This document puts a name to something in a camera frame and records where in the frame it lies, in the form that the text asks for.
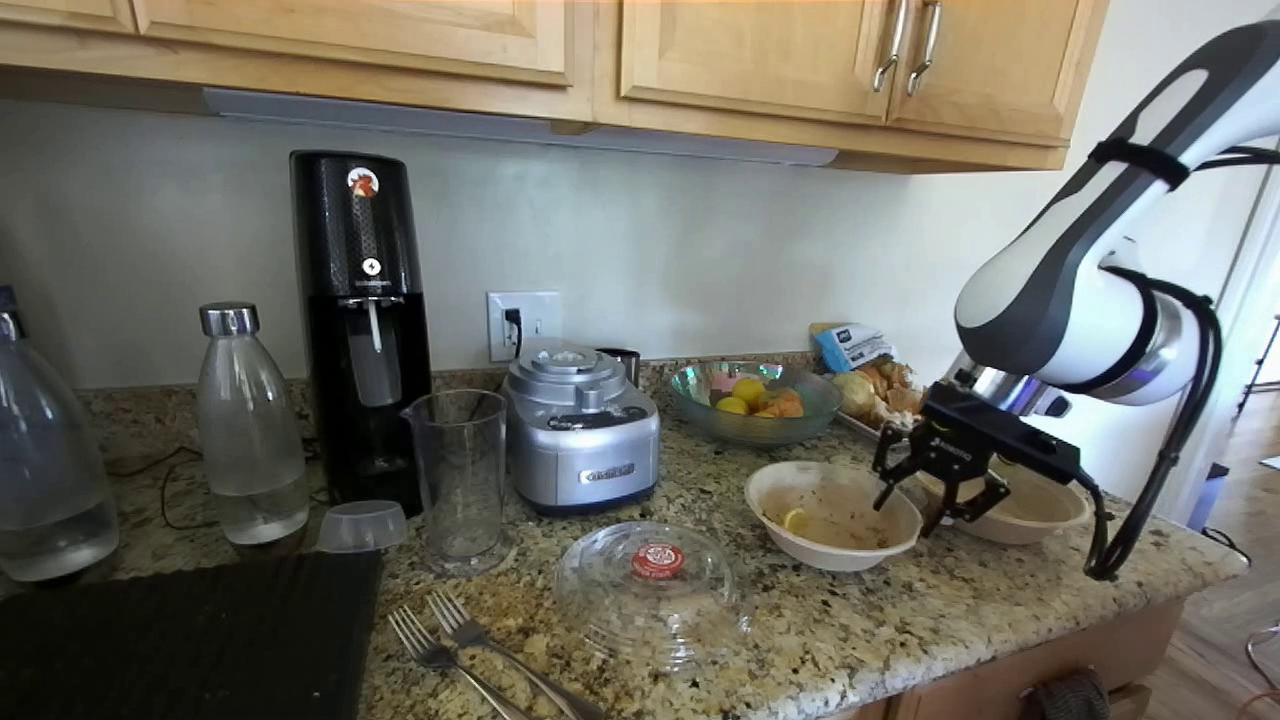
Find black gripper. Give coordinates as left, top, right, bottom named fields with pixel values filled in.
left=872, top=376, right=1089, bottom=538

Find small clear plastic cap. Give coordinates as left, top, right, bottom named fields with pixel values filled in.
left=313, top=494, right=413, bottom=558

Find small yellow onion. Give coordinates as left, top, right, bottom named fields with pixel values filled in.
left=837, top=367, right=894, bottom=423

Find small clear bottle silver cap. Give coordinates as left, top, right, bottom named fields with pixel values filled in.
left=191, top=300, right=316, bottom=550

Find yellow fruit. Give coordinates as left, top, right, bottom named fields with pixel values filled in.
left=716, top=376, right=776, bottom=420

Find silver food chopper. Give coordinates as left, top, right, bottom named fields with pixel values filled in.
left=501, top=342, right=666, bottom=514

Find white wall outlet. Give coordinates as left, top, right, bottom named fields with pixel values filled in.
left=486, top=287, right=568, bottom=367

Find clear measuring cup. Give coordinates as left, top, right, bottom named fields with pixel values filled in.
left=402, top=382, right=515, bottom=578

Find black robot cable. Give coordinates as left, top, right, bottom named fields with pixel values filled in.
left=1079, top=256, right=1230, bottom=582

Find clear lid with red sticker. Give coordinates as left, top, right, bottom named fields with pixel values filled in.
left=550, top=514, right=741, bottom=672

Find large clear bottle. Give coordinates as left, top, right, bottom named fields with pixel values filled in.
left=0, top=278, right=123, bottom=586

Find beige ceramic bowl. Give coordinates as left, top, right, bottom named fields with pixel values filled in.
left=916, top=457, right=1097, bottom=546

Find silver cabinet door handle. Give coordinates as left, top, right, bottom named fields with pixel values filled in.
left=906, top=0, right=948, bottom=101
left=869, top=0, right=919, bottom=95

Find silver fork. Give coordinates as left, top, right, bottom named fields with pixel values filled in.
left=420, top=586, right=591, bottom=720
left=385, top=605, right=530, bottom=720

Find clear glass fruit bowl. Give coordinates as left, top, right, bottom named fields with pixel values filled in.
left=666, top=355, right=845, bottom=451

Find beige bowl with lemon wedge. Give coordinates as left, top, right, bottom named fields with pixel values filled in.
left=741, top=457, right=928, bottom=577

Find blue and white bag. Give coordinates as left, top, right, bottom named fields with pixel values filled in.
left=805, top=314, right=895, bottom=380

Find orange fruit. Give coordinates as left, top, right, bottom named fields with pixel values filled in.
left=762, top=387, right=813, bottom=423

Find wooden upper cabinets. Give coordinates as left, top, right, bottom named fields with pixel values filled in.
left=0, top=0, right=1113, bottom=175

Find black soda maker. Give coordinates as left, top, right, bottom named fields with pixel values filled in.
left=287, top=148, right=437, bottom=521

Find wooden base cabinet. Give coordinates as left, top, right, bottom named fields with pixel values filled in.
left=845, top=594, right=1191, bottom=720

